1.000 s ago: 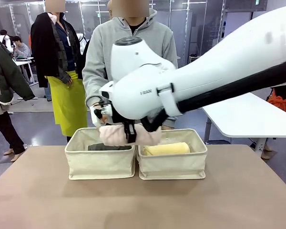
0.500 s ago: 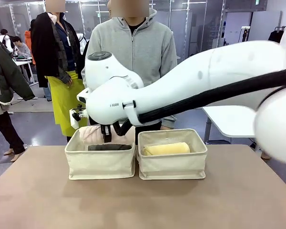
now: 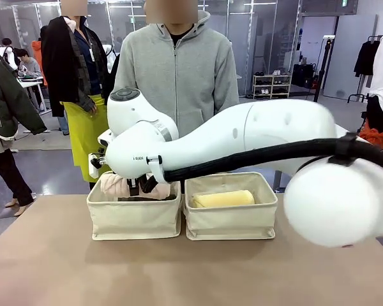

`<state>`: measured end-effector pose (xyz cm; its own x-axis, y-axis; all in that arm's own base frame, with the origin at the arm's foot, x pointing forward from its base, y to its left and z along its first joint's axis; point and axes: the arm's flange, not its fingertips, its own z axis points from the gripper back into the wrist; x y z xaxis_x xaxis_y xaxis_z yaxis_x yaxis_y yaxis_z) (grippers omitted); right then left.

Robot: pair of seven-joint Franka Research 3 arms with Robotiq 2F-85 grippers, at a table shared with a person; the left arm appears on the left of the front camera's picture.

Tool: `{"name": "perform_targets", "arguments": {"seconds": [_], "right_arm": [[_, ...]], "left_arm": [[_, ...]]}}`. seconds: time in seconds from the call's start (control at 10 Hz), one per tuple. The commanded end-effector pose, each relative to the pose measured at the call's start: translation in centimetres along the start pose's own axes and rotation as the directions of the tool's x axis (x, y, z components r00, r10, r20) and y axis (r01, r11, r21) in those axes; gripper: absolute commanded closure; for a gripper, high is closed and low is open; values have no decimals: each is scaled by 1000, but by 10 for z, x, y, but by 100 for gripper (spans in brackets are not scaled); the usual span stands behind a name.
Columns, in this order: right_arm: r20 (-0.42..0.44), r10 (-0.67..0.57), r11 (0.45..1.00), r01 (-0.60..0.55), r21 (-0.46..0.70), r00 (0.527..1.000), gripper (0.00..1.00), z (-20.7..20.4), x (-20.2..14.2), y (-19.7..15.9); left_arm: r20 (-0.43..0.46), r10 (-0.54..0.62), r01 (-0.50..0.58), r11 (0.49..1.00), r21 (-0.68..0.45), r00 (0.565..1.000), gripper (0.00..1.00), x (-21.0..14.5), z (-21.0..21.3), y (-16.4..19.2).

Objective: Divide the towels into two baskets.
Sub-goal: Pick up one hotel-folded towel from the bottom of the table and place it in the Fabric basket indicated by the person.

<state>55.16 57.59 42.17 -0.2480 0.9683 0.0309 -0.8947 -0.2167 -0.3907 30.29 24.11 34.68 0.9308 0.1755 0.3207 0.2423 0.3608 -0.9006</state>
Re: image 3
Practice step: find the person in grey hoodie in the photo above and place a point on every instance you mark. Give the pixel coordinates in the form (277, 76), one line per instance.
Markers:
(178, 79)

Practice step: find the seated person in grey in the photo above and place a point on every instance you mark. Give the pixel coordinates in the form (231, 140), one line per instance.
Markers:
(30, 67)

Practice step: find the person with yellow apron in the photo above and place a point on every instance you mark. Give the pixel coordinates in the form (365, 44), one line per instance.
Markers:
(79, 134)

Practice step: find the person in orange jacket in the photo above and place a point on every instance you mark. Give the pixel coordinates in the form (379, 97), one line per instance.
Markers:
(38, 51)

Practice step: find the pink towel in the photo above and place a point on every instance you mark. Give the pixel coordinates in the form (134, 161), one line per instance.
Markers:
(111, 188)

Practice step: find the white desk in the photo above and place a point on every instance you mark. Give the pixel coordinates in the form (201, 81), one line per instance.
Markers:
(32, 80)

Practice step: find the beige fabric basket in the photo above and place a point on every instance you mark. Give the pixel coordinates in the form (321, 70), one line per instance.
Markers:
(131, 220)
(229, 223)

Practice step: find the dark brown towel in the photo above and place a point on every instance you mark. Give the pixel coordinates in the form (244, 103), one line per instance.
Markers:
(153, 198)

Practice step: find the wooden shoe rack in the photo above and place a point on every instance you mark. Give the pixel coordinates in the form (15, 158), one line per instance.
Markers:
(254, 86)

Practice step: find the hanging black garment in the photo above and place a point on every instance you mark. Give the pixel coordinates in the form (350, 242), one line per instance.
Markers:
(365, 59)

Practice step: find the yellow towel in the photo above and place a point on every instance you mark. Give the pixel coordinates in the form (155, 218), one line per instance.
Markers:
(223, 198)

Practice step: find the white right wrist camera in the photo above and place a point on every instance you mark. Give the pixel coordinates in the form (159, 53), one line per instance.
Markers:
(93, 167)

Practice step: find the person in dark green jacket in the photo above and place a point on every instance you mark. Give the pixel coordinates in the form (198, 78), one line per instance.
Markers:
(6, 105)

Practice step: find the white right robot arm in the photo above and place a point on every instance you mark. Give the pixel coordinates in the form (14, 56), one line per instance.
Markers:
(242, 134)

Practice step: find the person in white hoodie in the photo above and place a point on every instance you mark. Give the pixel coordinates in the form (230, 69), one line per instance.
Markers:
(8, 54)

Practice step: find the black tripod stand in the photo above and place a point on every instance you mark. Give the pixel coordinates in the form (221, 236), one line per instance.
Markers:
(325, 63)

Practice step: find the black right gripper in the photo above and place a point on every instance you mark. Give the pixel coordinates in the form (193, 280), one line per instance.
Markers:
(133, 182)

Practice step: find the black suitcase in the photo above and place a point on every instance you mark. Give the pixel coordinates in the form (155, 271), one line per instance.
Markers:
(303, 75)

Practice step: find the black clothes rack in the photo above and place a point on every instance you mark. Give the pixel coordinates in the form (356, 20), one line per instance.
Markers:
(354, 95)

